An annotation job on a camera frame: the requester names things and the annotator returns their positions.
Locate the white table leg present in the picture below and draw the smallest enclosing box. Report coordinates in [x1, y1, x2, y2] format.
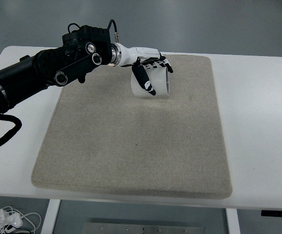
[226, 208, 241, 234]
[41, 199, 61, 234]

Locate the black desk control panel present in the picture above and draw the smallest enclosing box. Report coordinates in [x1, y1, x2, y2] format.
[261, 210, 282, 217]

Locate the black sleeved cable loop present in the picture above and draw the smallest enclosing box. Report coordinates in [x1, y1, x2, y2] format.
[0, 114, 23, 152]

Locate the white table leg left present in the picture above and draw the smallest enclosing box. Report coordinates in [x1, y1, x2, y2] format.
[41, 199, 61, 234]

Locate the white power strip with cables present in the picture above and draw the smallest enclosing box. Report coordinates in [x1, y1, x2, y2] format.
[0, 206, 42, 234]

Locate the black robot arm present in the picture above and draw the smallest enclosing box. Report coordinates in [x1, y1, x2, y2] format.
[0, 25, 112, 114]

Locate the beige felt mat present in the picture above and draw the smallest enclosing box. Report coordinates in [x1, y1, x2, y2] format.
[31, 55, 232, 199]

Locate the grey metal base plate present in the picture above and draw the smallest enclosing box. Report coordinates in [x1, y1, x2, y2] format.
[82, 223, 205, 234]

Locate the white table leg right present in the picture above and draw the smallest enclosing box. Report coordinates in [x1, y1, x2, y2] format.
[226, 208, 241, 234]

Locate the white ribbed cup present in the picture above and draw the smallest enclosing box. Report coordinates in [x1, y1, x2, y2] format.
[131, 67, 169, 99]

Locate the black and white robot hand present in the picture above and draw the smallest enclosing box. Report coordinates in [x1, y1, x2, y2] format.
[110, 43, 173, 96]

